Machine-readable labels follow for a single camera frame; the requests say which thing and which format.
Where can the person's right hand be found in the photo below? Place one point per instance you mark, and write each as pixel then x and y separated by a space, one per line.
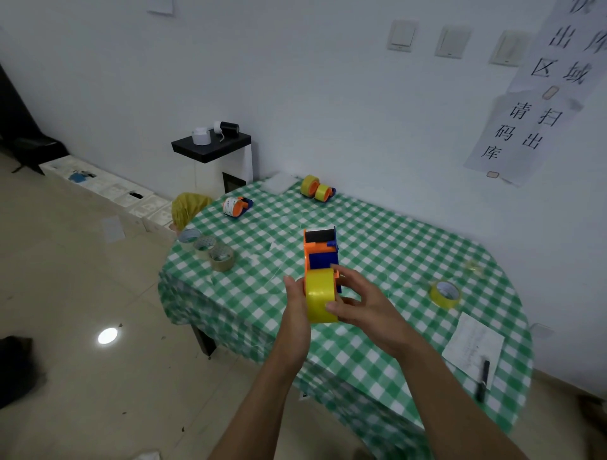
pixel 379 322

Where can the person's left hand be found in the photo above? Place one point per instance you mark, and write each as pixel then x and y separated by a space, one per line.
pixel 296 331

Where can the tall yellow tape roll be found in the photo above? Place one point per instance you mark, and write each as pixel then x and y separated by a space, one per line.
pixel 320 294

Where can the brown tape roll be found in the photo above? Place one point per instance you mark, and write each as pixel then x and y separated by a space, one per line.
pixel 223 265

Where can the beige tape roll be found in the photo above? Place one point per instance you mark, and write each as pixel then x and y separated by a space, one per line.
pixel 201 251

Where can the short yellow tape roll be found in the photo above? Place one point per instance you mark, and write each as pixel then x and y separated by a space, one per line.
pixel 321 193

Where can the white printed tape roll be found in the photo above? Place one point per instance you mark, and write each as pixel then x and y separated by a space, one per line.
pixel 231 207

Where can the person's right forearm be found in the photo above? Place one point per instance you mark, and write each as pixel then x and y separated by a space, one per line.
pixel 455 407

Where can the person's left forearm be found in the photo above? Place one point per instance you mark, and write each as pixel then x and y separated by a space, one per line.
pixel 256 412

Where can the green checkered tablecloth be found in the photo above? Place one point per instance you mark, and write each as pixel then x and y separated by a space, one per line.
pixel 389 246

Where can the dark table leg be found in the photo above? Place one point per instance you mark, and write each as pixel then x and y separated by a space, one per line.
pixel 205 341

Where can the white paper sheet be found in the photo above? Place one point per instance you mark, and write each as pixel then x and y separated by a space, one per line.
pixel 469 346

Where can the black pen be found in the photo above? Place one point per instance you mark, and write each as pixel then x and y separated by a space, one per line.
pixel 483 381

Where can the white foam pad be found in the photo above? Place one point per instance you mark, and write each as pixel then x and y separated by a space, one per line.
pixel 280 183

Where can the yellow plastic bag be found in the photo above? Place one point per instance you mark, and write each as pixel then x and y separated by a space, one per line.
pixel 189 208

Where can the white cloth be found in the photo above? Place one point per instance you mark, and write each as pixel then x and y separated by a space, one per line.
pixel 148 456

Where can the white cabinet with black top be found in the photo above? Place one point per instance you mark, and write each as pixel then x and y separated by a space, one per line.
pixel 211 147

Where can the row of white boxes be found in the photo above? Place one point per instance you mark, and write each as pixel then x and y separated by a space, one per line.
pixel 109 189

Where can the blue object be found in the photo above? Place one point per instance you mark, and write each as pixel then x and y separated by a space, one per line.
pixel 77 177

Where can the black chair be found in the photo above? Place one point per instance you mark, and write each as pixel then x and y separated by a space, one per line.
pixel 23 137

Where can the white wall outlet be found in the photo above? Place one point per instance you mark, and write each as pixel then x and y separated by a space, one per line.
pixel 542 331

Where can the white paper wall sign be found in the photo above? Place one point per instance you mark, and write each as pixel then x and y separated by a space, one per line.
pixel 564 52
pixel 512 161

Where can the white wall switch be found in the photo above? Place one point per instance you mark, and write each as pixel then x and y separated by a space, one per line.
pixel 510 48
pixel 402 35
pixel 453 41

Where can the white printed wall paper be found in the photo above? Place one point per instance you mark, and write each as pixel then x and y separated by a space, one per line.
pixel 160 6

